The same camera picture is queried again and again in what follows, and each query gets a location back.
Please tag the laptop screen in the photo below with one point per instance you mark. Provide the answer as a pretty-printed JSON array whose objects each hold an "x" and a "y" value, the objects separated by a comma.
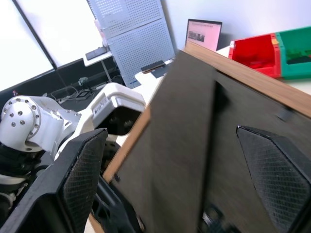
[{"x": 203, "y": 32}]

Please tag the flat black box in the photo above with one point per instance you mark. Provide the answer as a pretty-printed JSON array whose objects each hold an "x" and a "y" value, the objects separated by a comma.
[{"x": 153, "y": 66}]

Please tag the red plastic storage bin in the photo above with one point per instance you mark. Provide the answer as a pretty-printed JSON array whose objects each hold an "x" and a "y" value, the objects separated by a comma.
[{"x": 255, "y": 52}]

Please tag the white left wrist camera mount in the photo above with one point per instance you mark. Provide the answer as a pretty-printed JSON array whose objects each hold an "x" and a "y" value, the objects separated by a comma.
[{"x": 114, "y": 94}]

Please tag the wooden picture frame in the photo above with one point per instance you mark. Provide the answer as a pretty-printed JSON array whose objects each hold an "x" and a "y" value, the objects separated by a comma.
[{"x": 182, "y": 126}]

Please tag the white power strip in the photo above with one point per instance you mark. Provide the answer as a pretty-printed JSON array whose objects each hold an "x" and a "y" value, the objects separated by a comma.
[{"x": 63, "y": 99}]

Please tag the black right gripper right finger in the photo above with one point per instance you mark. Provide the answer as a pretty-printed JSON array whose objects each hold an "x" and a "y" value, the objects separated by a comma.
[{"x": 281, "y": 174}]

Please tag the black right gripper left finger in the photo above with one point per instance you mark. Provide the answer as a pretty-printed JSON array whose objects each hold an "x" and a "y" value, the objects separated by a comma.
[{"x": 60, "y": 184}]

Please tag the green plastic storage bin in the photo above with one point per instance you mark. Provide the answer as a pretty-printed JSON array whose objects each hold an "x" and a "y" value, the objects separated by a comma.
[{"x": 295, "y": 52}]

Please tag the small white side table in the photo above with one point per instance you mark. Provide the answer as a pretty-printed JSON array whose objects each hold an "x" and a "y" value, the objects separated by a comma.
[{"x": 97, "y": 59}]

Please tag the black square floor pad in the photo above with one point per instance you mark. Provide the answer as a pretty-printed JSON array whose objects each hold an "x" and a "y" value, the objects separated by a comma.
[{"x": 83, "y": 95}]

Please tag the white perforated metal panel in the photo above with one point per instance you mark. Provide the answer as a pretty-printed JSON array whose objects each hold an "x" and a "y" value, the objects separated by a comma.
[{"x": 136, "y": 36}]

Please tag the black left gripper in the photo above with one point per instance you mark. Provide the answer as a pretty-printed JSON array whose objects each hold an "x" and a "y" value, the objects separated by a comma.
[{"x": 110, "y": 153}]

